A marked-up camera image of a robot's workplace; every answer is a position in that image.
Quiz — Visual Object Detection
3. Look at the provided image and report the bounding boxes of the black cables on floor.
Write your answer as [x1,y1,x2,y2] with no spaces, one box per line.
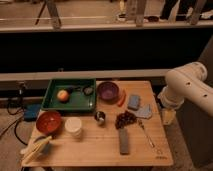
[0,87,28,146]

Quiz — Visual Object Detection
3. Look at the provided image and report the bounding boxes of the red wooden bowl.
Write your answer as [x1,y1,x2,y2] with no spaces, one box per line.
[36,111,62,135]

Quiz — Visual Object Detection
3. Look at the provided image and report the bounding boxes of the black handled brush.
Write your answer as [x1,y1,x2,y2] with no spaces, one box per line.
[66,85,94,96]

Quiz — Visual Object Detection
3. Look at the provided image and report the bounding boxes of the orange carrot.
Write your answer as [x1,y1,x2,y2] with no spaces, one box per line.
[117,90,126,107]

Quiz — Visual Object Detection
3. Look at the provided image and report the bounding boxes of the green plastic tray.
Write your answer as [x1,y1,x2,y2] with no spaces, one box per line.
[41,78,96,113]

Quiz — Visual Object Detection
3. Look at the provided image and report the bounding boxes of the small metal cup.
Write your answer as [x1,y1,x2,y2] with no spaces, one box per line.
[94,111,106,126]

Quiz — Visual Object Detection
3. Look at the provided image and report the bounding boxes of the purple bowl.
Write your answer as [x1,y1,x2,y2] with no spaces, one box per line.
[97,81,119,101]

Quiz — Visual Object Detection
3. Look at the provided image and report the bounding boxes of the bunch of dark grapes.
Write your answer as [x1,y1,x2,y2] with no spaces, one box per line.
[115,111,137,129]

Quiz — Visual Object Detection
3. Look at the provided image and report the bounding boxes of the wooden table board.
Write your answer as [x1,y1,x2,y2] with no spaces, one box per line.
[21,80,174,168]

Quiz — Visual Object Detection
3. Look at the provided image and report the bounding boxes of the blue sponge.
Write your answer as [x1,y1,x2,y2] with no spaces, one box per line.
[127,95,140,110]

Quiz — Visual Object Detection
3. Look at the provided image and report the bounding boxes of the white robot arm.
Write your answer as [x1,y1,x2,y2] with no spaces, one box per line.
[157,62,213,125]

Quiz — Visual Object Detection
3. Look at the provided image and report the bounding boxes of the peach apple fruit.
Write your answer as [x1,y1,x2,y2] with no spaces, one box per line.
[57,90,69,102]

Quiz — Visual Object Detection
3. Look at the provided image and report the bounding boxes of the white plastic cup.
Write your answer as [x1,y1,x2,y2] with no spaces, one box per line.
[65,117,82,137]

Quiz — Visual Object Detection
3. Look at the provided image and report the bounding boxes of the blue box on floor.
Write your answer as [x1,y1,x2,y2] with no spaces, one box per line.
[24,104,41,121]

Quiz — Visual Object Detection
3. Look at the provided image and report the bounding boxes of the grey sharpening block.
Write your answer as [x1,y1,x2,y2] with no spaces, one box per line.
[119,129,129,155]

